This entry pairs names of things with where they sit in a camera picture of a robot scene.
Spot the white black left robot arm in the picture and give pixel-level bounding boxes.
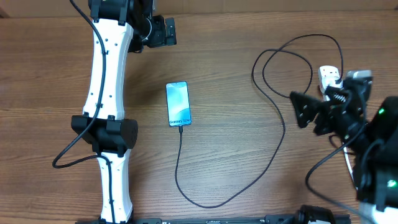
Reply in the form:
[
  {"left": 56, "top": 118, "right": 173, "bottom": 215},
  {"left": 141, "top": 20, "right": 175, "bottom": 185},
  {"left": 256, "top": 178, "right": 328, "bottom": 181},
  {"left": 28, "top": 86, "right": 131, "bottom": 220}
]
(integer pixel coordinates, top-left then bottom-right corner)
[{"left": 72, "top": 0, "right": 177, "bottom": 223}]

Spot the white power strip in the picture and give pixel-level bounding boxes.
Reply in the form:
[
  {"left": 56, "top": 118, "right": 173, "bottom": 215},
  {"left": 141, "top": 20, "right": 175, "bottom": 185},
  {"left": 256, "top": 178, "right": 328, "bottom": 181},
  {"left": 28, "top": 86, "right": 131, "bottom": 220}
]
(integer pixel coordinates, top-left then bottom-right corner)
[{"left": 318, "top": 65, "right": 354, "bottom": 182}]

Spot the Samsung Galaxy smartphone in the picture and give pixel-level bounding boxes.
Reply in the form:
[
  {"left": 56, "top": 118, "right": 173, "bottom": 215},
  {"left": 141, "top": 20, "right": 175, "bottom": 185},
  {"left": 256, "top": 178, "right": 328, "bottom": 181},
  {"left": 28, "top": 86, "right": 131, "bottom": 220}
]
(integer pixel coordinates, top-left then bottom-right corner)
[{"left": 165, "top": 82, "right": 192, "bottom": 127}]

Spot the white charger plug adapter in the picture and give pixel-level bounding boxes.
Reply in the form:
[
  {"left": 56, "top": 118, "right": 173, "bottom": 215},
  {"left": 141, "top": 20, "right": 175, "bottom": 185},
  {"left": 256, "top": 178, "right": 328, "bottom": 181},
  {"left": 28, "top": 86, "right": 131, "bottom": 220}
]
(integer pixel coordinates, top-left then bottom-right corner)
[{"left": 320, "top": 77, "right": 343, "bottom": 94}]

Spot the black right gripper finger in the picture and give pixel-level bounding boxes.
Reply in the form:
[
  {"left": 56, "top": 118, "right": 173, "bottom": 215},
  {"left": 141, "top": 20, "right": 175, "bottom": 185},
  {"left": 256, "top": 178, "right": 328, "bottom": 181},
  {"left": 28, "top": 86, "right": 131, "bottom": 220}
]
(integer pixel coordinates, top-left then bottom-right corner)
[
  {"left": 323, "top": 86, "right": 350, "bottom": 106},
  {"left": 289, "top": 91, "right": 324, "bottom": 128}
]

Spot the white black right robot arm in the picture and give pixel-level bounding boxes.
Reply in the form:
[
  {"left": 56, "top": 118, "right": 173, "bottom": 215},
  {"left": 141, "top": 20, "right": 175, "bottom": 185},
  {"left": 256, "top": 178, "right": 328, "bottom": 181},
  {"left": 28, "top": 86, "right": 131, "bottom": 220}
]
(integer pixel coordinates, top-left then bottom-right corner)
[{"left": 290, "top": 78, "right": 397, "bottom": 223}]

